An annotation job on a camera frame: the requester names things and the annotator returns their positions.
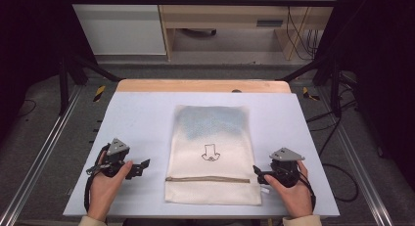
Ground light wooden desk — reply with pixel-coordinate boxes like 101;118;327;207
156;0;341;62

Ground person's left hand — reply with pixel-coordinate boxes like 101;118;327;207
86;150;134;222

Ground yellow black tape strip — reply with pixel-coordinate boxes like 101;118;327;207
301;86;321;102
92;84;107;104

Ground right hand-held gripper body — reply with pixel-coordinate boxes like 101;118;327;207
268;147;306;189

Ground right hand-held gripper cable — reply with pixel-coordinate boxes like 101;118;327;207
287;166;317;211

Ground white mesh laundry bag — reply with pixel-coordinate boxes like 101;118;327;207
163;104;271;206

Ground black metal stand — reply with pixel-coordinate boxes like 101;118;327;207
58;52;123;116
279;55;345;118

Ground white cabinet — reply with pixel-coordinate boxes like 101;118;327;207
66;0;167;57

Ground left hand-held gripper cable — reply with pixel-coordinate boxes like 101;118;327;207
83;143;111;213

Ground aluminium floor rail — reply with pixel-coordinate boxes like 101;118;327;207
0;84;83;226
317;86;395;226

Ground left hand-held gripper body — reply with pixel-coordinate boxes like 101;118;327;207
85;137;131;179

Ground wooden table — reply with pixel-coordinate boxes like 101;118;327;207
115;77;293;94

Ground white table mat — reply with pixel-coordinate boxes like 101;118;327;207
62;91;341;219

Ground thin black floor cable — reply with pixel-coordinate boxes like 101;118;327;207
15;98;37;120

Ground person's right hand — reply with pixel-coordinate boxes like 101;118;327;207
263;159;314;219

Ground black horizontal frame bar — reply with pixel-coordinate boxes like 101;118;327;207
64;0;339;8

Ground grey desk handle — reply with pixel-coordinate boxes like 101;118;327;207
255;19;285;28

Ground black hanging cables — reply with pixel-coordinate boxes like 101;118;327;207
285;0;321;62

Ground hand-held gripper cable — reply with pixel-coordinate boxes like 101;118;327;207
83;143;111;213
287;166;317;211

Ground black curtain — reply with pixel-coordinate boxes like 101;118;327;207
0;0;98;142
313;0;415;191

